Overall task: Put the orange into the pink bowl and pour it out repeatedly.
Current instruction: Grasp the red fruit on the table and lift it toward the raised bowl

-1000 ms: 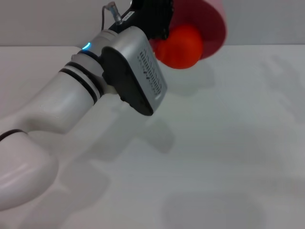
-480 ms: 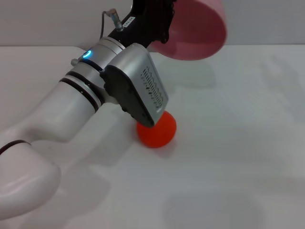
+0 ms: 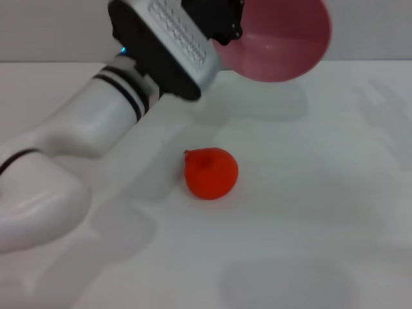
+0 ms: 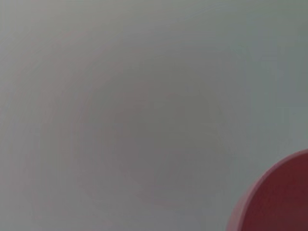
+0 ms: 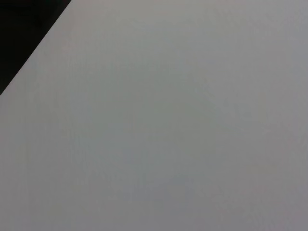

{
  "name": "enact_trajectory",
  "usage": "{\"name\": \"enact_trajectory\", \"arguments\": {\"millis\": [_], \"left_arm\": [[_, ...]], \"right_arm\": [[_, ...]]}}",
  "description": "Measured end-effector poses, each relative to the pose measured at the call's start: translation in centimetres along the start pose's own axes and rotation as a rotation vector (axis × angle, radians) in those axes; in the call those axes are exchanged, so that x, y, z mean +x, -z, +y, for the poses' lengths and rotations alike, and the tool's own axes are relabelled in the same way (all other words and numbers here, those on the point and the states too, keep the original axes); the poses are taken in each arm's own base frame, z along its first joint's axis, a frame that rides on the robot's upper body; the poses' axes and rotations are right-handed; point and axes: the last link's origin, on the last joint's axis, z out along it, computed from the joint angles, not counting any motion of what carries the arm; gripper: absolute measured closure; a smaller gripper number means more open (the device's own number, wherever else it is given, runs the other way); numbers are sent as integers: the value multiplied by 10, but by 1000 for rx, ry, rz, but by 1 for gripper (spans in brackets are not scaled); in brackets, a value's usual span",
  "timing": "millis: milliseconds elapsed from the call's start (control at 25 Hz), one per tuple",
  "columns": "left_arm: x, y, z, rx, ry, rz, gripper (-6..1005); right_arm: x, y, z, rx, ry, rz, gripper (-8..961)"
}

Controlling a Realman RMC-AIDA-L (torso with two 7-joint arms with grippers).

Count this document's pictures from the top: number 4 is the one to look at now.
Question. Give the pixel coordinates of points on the pink plastic bowl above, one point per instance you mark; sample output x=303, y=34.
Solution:
x=281, y=197

